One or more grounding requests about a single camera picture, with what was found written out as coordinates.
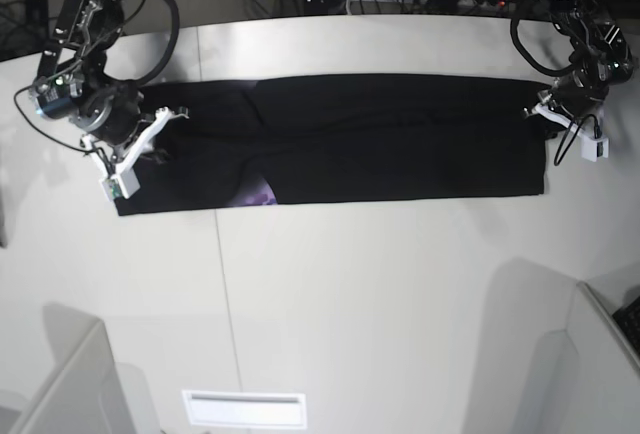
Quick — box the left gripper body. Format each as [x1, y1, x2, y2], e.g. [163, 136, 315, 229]
[522, 78, 608, 142]

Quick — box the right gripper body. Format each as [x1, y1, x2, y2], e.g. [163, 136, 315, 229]
[72, 81, 188, 174]

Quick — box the black T-shirt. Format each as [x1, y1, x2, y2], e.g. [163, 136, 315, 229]
[116, 74, 547, 216]

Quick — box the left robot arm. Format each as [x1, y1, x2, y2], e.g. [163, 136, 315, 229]
[510, 0, 639, 139]

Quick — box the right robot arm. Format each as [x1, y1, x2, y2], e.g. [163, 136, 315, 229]
[24, 0, 180, 174]

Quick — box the black keyboard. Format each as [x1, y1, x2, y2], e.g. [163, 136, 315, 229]
[613, 298, 640, 354]

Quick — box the white partition panel left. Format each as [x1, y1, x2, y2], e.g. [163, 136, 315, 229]
[1, 318, 137, 433]

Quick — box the white partition panel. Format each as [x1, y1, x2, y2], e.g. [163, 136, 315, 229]
[561, 282, 639, 433]
[1, 318, 137, 433]

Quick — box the white partition panel right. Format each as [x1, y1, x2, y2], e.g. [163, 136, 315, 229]
[561, 282, 639, 433]

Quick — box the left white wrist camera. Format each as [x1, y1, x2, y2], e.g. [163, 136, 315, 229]
[580, 136, 609, 162]

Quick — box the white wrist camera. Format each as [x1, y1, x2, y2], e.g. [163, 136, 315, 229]
[101, 169, 140, 201]
[580, 136, 609, 162]

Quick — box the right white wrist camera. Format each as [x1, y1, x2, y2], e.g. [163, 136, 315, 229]
[101, 169, 140, 201]

